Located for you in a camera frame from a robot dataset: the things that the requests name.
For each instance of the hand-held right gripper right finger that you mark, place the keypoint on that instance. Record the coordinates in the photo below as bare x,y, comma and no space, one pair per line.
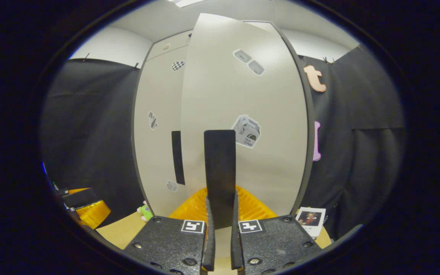
277,244

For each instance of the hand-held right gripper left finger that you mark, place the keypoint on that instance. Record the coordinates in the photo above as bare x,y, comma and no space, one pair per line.
166,244

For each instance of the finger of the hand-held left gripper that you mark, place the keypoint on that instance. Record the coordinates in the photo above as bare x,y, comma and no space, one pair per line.
92,214
78,198

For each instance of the beige shoe cabinet door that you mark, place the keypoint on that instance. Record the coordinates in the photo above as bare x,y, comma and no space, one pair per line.
220,95
159,152

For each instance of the beige double-door shoe cabinet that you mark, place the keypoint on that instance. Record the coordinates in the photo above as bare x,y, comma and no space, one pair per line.
310,137

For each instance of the small plush toy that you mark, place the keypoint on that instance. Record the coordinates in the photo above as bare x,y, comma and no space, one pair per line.
146,212

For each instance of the white photo card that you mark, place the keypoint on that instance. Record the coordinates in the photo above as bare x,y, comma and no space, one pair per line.
311,227

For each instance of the long ceiling light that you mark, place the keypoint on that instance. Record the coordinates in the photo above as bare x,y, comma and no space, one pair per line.
187,3

